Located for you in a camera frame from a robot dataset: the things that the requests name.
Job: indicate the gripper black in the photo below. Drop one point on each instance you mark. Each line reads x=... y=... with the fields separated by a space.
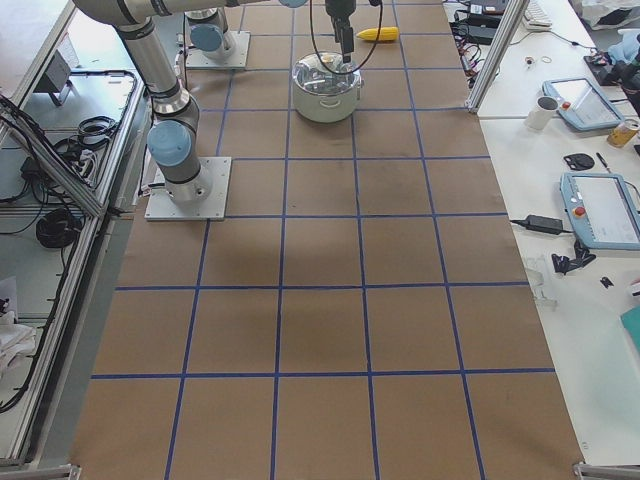
x=339 y=8

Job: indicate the yellow corn cob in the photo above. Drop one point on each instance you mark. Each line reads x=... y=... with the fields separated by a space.
x=381 y=34

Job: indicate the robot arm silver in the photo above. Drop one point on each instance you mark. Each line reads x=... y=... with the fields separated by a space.
x=172 y=140
x=209 y=32

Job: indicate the light green steel pot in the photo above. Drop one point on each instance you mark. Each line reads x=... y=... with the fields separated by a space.
x=325 y=109

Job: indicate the black laptop charger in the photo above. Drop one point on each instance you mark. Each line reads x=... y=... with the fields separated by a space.
x=475 y=28

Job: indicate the white keyboard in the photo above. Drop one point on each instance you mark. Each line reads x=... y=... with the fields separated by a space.
x=535 y=18

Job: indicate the white mug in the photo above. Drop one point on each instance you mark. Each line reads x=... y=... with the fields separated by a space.
x=543 y=110

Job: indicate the upper teach pendant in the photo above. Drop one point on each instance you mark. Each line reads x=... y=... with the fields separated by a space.
x=589 y=108

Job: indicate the teach pendant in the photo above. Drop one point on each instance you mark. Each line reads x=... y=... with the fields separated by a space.
x=589 y=108
x=601 y=210

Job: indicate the black round disc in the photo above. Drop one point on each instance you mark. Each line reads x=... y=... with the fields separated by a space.
x=579 y=161

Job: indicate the black power adapter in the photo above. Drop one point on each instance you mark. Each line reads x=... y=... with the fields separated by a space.
x=541 y=224

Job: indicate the grey electrical box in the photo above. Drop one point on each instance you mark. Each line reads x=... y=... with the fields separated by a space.
x=55 y=81

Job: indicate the black pen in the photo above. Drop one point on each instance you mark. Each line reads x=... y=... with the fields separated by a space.
x=603 y=162

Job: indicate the yellow drink can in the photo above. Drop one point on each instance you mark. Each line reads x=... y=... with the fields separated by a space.
x=623 y=133

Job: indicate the clear plastic holder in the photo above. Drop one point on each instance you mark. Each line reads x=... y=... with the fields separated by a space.
x=540 y=281

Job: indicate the lower teach pendant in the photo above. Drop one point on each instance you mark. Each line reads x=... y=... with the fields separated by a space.
x=601 y=210

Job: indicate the small black clip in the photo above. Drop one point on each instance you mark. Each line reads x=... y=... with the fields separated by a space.
x=606 y=282

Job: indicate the teal folder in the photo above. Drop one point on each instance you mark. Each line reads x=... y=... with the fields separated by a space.
x=631 y=322

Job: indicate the white cloth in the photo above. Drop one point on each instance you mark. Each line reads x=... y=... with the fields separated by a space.
x=17 y=341

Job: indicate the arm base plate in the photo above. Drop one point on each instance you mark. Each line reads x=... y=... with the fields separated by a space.
x=237 y=61
x=202 y=198

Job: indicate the aluminium frame post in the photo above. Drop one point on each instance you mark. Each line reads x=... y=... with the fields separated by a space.
x=505 y=32

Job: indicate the black plastic bracket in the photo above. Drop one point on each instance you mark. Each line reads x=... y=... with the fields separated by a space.
x=582 y=257

